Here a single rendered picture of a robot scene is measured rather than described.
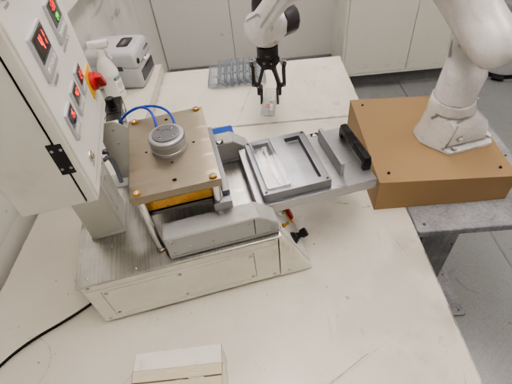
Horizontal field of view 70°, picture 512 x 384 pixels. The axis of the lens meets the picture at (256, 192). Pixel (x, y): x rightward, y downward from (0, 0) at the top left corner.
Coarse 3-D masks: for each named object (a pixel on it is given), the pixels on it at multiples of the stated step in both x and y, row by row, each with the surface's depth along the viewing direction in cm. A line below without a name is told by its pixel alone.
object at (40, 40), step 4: (40, 28) 54; (40, 32) 54; (36, 36) 52; (40, 36) 54; (44, 36) 55; (36, 40) 51; (40, 40) 53; (44, 40) 55; (36, 44) 51; (40, 44) 53; (44, 44) 54; (48, 44) 56; (40, 48) 52; (44, 48) 54; (48, 48) 55; (40, 52) 52; (44, 52) 54; (44, 56) 53; (44, 60) 53
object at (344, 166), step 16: (320, 128) 97; (336, 128) 103; (320, 144) 98; (336, 144) 98; (240, 160) 100; (336, 160) 89; (352, 160) 93; (336, 176) 90; (352, 176) 89; (368, 176) 89; (256, 192) 88; (320, 192) 87; (336, 192) 88; (352, 192) 89; (288, 208) 88
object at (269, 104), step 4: (268, 88) 150; (272, 88) 150; (264, 92) 149; (268, 92) 148; (272, 92) 148; (276, 92) 148; (264, 96) 147; (268, 96) 146; (272, 96) 146; (276, 96) 146; (264, 100) 145; (268, 100) 145; (272, 100) 144; (276, 100) 144; (264, 104) 143; (268, 104) 142; (272, 104) 142; (276, 104) 142; (264, 108) 141; (268, 108) 141; (272, 108) 140; (264, 112) 139; (268, 112) 139; (272, 112) 139
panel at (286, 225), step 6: (282, 216) 97; (288, 216) 104; (282, 222) 92; (288, 222) 90; (282, 228) 89; (288, 228) 96; (294, 228) 104; (288, 234) 91; (294, 240) 93; (300, 240) 102; (300, 246) 97; (306, 252) 100
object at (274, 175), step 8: (256, 144) 96; (264, 144) 95; (256, 152) 93; (264, 152) 93; (272, 152) 93; (264, 160) 91; (272, 160) 91; (264, 168) 89; (272, 168) 89; (280, 168) 88; (264, 176) 87; (272, 176) 87; (280, 176) 86; (272, 184) 85; (280, 184) 85
